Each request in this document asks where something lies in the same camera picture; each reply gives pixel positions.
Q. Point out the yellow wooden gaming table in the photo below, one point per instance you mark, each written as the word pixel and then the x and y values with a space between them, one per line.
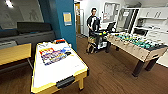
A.
pixel 56 71

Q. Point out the black wheeled cart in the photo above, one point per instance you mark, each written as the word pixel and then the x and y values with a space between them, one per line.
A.
pixel 100 40

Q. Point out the blue plastic bowl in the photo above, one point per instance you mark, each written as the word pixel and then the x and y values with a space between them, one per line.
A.
pixel 66 50

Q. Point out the person in dark jacket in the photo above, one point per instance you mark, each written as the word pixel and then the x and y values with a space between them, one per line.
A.
pixel 93 23

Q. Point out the red ping pong paddle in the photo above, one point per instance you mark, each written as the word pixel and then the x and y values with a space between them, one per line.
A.
pixel 59 41

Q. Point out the brown wooden door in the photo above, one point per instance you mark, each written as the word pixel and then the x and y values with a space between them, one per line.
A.
pixel 78 18

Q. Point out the grey bulletin board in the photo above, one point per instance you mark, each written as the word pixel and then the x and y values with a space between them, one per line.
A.
pixel 110 11

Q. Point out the white paper refrigerator notice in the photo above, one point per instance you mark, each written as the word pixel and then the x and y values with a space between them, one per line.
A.
pixel 125 13

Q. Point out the green foosball table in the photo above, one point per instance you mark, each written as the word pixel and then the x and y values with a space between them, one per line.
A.
pixel 140 48

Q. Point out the black microwave oven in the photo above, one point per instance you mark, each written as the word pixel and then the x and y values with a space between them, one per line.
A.
pixel 140 32

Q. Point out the dark grey sofa bench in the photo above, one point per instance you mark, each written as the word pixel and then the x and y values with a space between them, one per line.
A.
pixel 26 33

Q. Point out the long yellow wooden desk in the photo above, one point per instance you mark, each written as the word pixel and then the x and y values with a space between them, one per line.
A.
pixel 15 53

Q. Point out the yellow framed wall poster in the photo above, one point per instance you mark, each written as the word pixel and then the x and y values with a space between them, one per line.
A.
pixel 67 18

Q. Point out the dark wall window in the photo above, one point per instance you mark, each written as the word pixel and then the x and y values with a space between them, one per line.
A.
pixel 20 11

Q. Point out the white upper wall cabinet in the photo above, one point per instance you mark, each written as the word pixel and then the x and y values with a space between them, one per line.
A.
pixel 153 13

